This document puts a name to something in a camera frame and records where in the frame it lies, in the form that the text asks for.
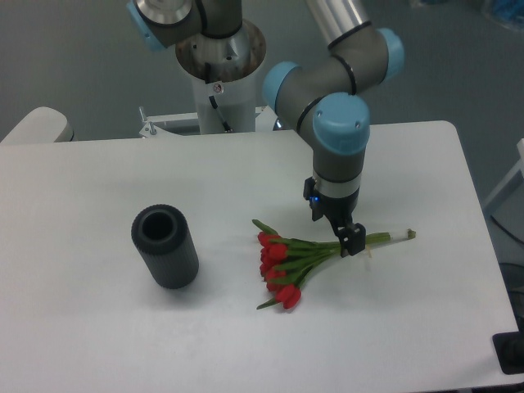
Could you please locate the black device at table edge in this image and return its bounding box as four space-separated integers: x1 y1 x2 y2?
492 332 523 375

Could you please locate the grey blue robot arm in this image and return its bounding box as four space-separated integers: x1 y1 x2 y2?
127 1 404 256

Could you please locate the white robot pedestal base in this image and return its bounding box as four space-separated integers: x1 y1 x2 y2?
139 20 283 138

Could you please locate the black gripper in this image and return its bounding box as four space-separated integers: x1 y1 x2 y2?
303 177 366 257

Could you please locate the red tulip bouquet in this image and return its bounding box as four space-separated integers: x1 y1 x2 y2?
252 219 416 310

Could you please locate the black cable on pedestal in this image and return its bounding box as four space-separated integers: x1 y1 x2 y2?
204 63 233 134

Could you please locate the white frame at right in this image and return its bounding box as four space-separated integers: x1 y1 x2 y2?
482 139 523 216

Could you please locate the white chair armrest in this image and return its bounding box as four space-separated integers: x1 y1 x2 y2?
1 106 75 146

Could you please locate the dark grey ribbed vase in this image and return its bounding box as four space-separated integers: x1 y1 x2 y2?
131 204 199 289

